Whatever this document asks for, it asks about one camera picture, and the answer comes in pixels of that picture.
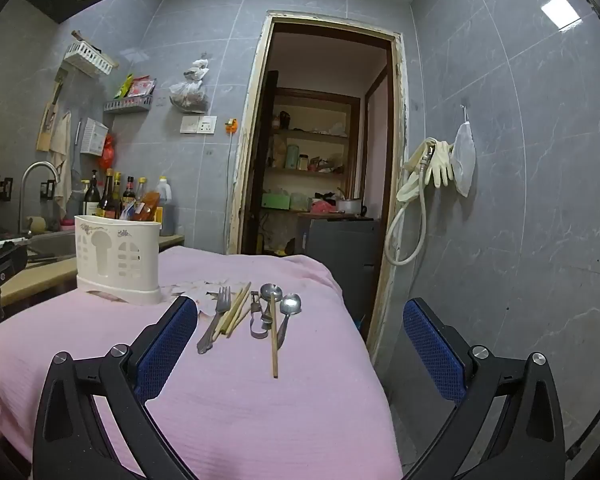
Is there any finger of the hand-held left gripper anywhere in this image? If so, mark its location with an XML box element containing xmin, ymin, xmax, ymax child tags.
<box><xmin>0</xmin><ymin>241</ymin><xmax>29</xmax><ymax>286</ymax></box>

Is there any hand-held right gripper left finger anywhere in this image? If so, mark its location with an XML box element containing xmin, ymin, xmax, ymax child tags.
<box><xmin>32</xmin><ymin>296</ymin><xmax>206</xmax><ymax>480</ymax></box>

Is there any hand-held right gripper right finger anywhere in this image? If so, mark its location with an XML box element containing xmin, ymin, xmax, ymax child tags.
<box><xmin>402</xmin><ymin>298</ymin><xmax>566</xmax><ymax>480</ymax></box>

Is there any metal fork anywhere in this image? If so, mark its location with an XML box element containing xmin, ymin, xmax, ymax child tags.
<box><xmin>196</xmin><ymin>286</ymin><xmax>232</xmax><ymax>355</ymax></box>

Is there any wooden chopstick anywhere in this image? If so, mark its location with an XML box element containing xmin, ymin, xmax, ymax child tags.
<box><xmin>218</xmin><ymin>286</ymin><xmax>246</xmax><ymax>335</ymax></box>
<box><xmin>223</xmin><ymin>284</ymin><xmax>249</xmax><ymax>336</ymax></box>
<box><xmin>228</xmin><ymin>281</ymin><xmax>252</xmax><ymax>337</ymax></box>
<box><xmin>271</xmin><ymin>292</ymin><xmax>279</xmax><ymax>379</ymax></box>

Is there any white plastic utensil holder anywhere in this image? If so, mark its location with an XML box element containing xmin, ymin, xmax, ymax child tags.
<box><xmin>74</xmin><ymin>215</ymin><xmax>162</xmax><ymax>306</ymax></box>

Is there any metal peeler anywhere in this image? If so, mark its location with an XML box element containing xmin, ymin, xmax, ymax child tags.
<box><xmin>249</xmin><ymin>290</ymin><xmax>273</xmax><ymax>339</ymax></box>

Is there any metal spoon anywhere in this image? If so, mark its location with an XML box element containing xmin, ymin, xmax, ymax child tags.
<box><xmin>259</xmin><ymin>283</ymin><xmax>282</xmax><ymax>332</ymax></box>
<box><xmin>276</xmin><ymin>293</ymin><xmax>302</xmax><ymax>352</ymax></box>

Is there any steel sink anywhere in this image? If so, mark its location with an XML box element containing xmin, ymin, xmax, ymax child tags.
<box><xmin>0</xmin><ymin>230</ymin><xmax>78</xmax><ymax>266</ymax></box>

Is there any chrome faucet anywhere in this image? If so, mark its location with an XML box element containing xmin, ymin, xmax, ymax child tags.
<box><xmin>18</xmin><ymin>161</ymin><xmax>61</xmax><ymax>237</ymax></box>

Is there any pink floral blanket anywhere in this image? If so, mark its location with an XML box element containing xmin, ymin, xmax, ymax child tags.
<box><xmin>0</xmin><ymin>246</ymin><xmax>405</xmax><ymax>480</ymax></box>

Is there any row of condiment bottles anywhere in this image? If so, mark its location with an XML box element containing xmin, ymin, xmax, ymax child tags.
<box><xmin>80</xmin><ymin>167</ymin><xmax>177</xmax><ymax>237</ymax></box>

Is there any grey cabinet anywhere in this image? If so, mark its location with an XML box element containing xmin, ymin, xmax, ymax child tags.
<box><xmin>305</xmin><ymin>217</ymin><xmax>382</xmax><ymax>343</ymax></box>

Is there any wooden knife board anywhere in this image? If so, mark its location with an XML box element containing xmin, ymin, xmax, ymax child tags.
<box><xmin>36</xmin><ymin>67</ymin><xmax>67</xmax><ymax>153</ymax></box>

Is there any beige hanging towel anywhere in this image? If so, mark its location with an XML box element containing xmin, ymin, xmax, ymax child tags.
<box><xmin>49</xmin><ymin>110</ymin><xmax>74</xmax><ymax>217</ymax></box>

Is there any cream rubber glove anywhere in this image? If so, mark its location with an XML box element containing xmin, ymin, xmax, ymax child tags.
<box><xmin>425</xmin><ymin>140</ymin><xmax>456</xmax><ymax>190</ymax></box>
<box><xmin>397</xmin><ymin>136</ymin><xmax>431</xmax><ymax>206</ymax></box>

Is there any green box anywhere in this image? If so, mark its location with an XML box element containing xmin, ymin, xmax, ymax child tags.
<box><xmin>261</xmin><ymin>192</ymin><xmax>292</xmax><ymax>212</ymax></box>

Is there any white mesh bag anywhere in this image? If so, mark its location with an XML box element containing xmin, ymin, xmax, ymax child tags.
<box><xmin>451</xmin><ymin>105</ymin><xmax>477</xmax><ymax>199</ymax></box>

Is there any red snack packet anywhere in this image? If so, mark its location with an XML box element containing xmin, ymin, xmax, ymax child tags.
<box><xmin>129</xmin><ymin>76</ymin><xmax>157</xmax><ymax>97</ymax></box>

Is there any hanging plastic bag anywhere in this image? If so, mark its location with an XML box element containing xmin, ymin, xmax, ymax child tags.
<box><xmin>168</xmin><ymin>52</ymin><xmax>212</xmax><ymax>114</ymax></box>

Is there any wooden shelf unit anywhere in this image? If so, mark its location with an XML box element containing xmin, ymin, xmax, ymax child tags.
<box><xmin>260</xmin><ymin>86</ymin><xmax>363</xmax><ymax>216</ymax></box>

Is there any white hose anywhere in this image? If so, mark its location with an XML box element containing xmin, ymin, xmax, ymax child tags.
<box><xmin>384</xmin><ymin>142</ymin><xmax>438</xmax><ymax>267</ymax></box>

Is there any white wall box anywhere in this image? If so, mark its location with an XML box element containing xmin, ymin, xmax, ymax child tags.
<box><xmin>79</xmin><ymin>117</ymin><xmax>110</xmax><ymax>157</ymax></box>

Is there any thin wall cable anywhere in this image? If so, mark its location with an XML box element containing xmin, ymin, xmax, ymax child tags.
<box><xmin>224</xmin><ymin>135</ymin><xmax>232</xmax><ymax>256</ymax></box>

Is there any grey wall shelf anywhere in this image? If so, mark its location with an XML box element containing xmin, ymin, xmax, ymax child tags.
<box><xmin>103</xmin><ymin>94</ymin><xmax>156</xmax><ymax>114</ymax></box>

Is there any white wall rack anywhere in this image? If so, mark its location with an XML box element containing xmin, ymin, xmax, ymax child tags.
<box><xmin>61</xmin><ymin>30</ymin><xmax>119</xmax><ymax>79</ymax></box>

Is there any white wall switch panel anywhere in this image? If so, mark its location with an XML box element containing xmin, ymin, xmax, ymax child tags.
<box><xmin>180</xmin><ymin>115</ymin><xmax>218</xmax><ymax>135</ymax></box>

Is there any wooden door frame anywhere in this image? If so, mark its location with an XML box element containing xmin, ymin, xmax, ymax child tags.
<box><xmin>225</xmin><ymin>10</ymin><xmax>411</xmax><ymax>361</ymax></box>

